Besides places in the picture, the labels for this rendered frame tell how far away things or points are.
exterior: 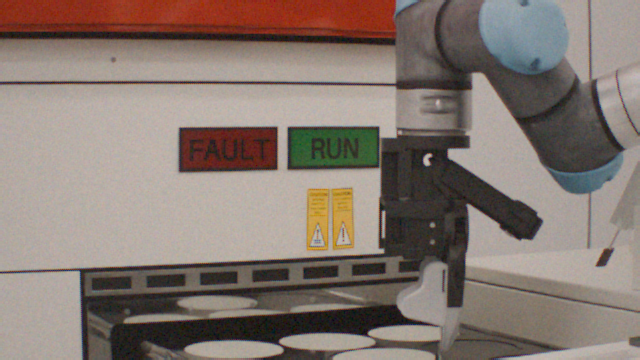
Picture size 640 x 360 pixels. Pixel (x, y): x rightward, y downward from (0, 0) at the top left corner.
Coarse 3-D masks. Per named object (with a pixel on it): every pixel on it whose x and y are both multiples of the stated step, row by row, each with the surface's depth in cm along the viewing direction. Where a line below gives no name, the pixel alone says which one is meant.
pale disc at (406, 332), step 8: (384, 328) 144; (392, 328) 144; (400, 328) 144; (408, 328) 144; (416, 328) 144; (424, 328) 144; (432, 328) 144; (376, 336) 139; (384, 336) 139; (392, 336) 139; (400, 336) 139; (408, 336) 138; (416, 336) 138; (424, 336) 138; (432, 336) 138
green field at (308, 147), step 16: (304, 144) 145; (320, 144) 146; (336, 144) 147; (352, 144) 148; (368, 144) 149; (304, 160) 145; (320, 160) 146; (336, 160) 147; (352, 160) 148; (368, 160) 149
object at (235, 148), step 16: (192, 144) 139; (208, 144) 139; (224, 144) 140; (240, 144) 141; (256, 144) 142; (272, 144) 143; (192, 160) 139; (208, 160) 140; (224, 160) 140; (240, 160) 141; (256, 160) 142; (272, 160) 143
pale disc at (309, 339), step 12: (300, 336) 139; (312, 336) 139; (324, 336) 139; (336, 336) 139; (348, 336) 139; (360, 336) 139; (300, 348) 132; (312, 348) 132; (324, 348) 132; (336, 348) 132; (348, 348) 132
